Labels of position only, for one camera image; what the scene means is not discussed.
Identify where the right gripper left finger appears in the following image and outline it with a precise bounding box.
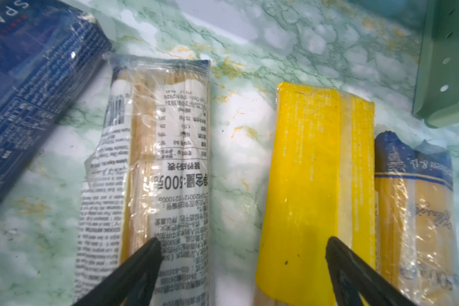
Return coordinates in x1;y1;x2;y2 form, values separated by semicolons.
74;237;162;306

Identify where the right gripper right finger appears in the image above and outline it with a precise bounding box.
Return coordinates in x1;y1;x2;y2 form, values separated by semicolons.
326;237;415;306

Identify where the yellow spaghetti bag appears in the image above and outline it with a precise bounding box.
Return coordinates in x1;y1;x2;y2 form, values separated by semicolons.
253;82;377;305

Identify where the clear white label spaghetti bag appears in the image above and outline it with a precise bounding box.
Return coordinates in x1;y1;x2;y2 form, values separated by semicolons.
74;53;211;305

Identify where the green wooden shelf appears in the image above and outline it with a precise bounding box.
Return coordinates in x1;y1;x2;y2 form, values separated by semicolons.
412;0;459;129

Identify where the blue Barilla spaghetti box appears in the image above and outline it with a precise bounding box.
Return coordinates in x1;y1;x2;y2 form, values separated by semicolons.
0;1;112;203

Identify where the blue clear spaghetti bag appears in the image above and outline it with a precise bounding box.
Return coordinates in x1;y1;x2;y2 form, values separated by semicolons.
375;131;459;305

